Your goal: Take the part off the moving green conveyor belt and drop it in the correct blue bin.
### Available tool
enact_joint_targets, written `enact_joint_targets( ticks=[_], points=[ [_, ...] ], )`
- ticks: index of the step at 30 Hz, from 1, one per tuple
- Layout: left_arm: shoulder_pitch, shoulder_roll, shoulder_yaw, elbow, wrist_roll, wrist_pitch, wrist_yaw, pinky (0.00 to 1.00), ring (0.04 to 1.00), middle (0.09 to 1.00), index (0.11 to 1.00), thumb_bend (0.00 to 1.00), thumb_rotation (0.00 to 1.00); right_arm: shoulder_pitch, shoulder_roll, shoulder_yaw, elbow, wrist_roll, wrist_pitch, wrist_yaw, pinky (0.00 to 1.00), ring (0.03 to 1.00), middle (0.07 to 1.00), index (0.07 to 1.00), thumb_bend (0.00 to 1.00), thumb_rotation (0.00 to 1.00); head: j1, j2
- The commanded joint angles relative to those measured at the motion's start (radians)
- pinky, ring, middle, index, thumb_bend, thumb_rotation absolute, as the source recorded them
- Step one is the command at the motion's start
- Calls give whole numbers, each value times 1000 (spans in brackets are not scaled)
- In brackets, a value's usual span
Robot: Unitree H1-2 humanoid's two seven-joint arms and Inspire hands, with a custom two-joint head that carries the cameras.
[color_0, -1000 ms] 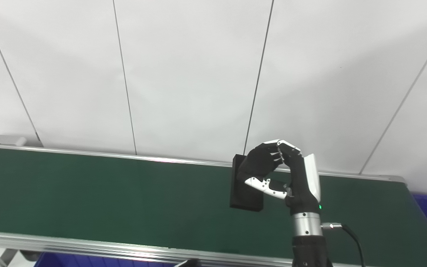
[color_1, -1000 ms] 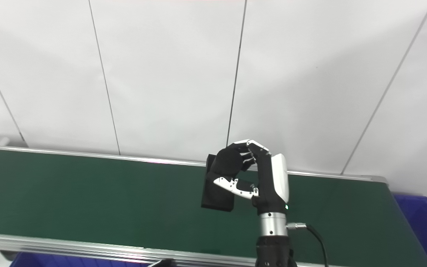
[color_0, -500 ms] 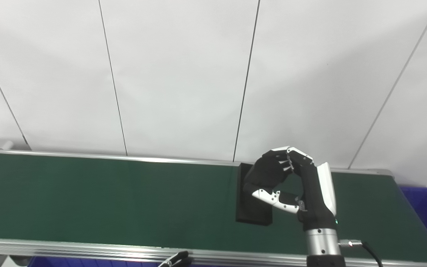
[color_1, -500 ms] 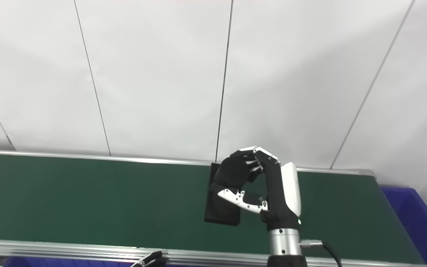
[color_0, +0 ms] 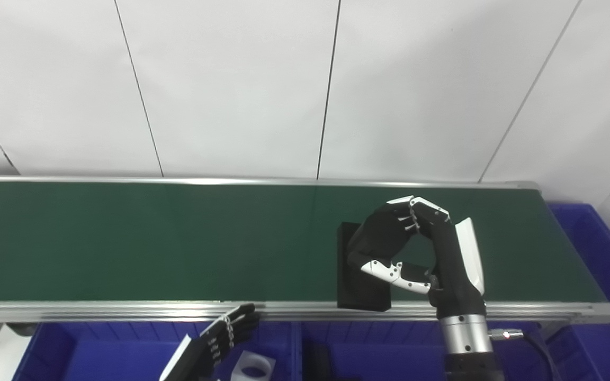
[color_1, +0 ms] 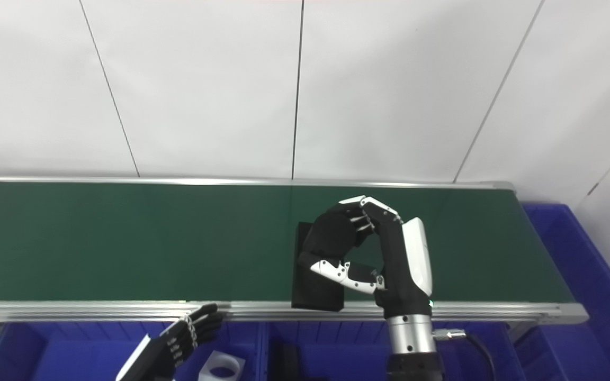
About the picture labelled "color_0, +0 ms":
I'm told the white ring block part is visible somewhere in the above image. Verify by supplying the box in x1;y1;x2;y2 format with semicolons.
229;350;277;381

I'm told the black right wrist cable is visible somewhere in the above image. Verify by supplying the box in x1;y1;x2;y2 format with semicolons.
488;328;558;381

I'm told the black cylinder block part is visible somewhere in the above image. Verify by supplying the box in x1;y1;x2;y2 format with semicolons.
337;221;393;312
303;344;360;381

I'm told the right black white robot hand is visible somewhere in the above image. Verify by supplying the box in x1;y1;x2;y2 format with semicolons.
346;196;489;321

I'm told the green conveyor belt aluminium frame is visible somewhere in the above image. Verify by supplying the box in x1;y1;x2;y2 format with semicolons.
0;176;610;324

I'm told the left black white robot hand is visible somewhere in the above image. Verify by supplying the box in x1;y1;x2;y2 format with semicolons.
159;303;261;381

